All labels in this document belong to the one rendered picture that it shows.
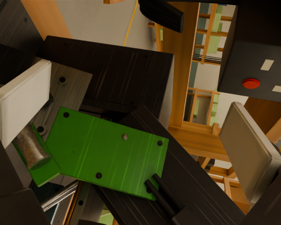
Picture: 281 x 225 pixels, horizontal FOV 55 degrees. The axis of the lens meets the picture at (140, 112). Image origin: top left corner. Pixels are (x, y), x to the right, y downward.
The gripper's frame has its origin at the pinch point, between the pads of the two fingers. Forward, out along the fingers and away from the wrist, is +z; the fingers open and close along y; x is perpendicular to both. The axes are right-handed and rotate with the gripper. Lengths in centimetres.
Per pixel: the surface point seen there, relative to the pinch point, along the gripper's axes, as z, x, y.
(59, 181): 58, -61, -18
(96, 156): 21.8, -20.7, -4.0
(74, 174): 18.9, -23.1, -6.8
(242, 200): 294, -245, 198
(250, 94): 38.5, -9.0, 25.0
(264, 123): 49, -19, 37
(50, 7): 61, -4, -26
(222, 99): 923, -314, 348
